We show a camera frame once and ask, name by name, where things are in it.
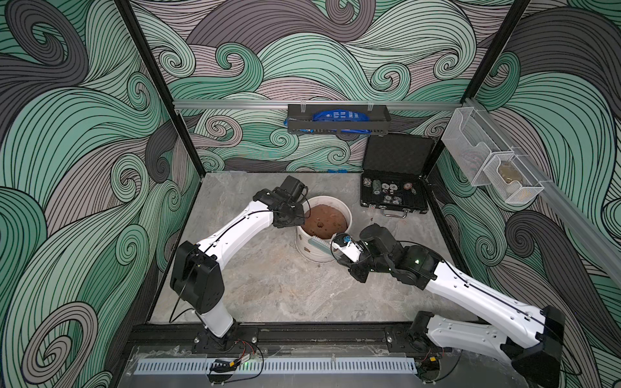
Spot white ceramic pot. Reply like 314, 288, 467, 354
295, 196, 353, 264

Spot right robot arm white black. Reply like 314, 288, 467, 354
331, 224, 565, 387

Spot aluminium rail wall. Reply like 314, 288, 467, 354
462, 98, 620, 286
173, 99, 462, 112

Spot clear plastic wall bin large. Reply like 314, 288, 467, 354
441, 107, 501, 187

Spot black corner frame post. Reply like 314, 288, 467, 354
422, 0, 530, 180
114, 0, 206, 178

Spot blue item in tray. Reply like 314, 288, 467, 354
307, 109, 371, 134

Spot black corner frame post left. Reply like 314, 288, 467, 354
114, 0, 206, 178

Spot small electronics board right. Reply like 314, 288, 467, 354
416, 356, 441, 384

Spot green scrub brush white bristles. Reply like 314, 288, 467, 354
307, 236, 333, 255

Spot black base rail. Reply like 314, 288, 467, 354
125, 322, 451, 357

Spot brown mud lump in pot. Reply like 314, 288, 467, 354
302, 205, 349, 240

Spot black wall tray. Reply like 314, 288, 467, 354
284, 103, 392, 136

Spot small electronics board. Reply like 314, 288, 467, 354
206, 355, 251, 384
416, 356, 441, 384

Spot small electronics board left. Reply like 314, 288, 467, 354
206, 355, 251, 384

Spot clear plastic wall bin small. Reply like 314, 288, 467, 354
483, 152, 544, 205

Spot open black tool case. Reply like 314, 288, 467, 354
359, 133, 435, 217

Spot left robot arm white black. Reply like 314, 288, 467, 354
170, 176, 308, 350

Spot aluminium rail right wall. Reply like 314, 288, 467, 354
462, 98, 620, 286

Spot white slotted cable duct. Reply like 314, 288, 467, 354
133, 357, 417, 376

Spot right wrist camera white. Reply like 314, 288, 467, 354
331, 233, 363, 264

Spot aluminium rail back wall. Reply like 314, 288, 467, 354
173, 99, 462, 112

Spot black corner frame post right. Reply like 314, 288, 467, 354
422, 0, 530, 180

